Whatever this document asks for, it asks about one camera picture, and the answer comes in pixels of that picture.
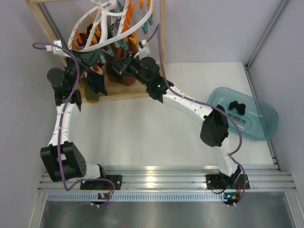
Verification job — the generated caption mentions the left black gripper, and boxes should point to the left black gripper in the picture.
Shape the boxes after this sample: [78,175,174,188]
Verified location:
[65,49,103,89]

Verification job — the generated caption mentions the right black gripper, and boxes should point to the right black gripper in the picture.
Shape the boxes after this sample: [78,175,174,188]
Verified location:
[109,53,150,88]

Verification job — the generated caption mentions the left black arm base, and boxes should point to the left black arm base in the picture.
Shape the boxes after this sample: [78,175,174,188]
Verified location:
[80,175,123,203]

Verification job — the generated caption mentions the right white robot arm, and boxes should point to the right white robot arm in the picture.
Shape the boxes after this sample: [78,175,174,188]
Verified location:
[106,52,245,190]

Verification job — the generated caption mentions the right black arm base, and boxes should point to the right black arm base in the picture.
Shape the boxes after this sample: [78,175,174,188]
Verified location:
[206,173,250,206]

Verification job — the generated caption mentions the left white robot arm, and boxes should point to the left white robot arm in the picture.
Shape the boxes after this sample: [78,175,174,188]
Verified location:
[40,50,107,189]

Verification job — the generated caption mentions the brown hanging socks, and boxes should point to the brown hanging socks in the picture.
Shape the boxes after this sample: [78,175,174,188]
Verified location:
[104,41,138,86]

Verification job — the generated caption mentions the white oval clip hanger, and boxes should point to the white oval clip hanger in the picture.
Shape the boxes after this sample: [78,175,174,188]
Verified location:
[67,0,154,52]

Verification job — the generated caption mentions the navy patterned hanging sock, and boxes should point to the navy patterned hanging sock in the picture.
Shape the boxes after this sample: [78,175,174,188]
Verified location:
[85,70,108,95]

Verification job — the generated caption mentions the white striped hanging sock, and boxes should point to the white striped hanging sock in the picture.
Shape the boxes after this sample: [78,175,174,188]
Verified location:
[110,16,122,32]

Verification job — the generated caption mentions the teal plastic basin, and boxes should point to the teal plastic basin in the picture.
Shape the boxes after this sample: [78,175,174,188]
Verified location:
[208,87,278,141]

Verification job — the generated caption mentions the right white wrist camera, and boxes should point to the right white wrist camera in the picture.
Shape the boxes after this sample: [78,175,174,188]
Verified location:
[134,39,150,60]

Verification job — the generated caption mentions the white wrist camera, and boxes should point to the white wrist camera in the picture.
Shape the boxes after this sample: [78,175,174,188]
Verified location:
[46,39,70,57]
[134,39,150,60]

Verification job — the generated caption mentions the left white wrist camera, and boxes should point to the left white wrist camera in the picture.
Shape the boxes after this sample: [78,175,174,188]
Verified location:
[46,39,70,57]

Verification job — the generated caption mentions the aluminium mounting rail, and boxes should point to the aluminium mounting rail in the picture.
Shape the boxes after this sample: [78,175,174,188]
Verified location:
[38,165,296,202]

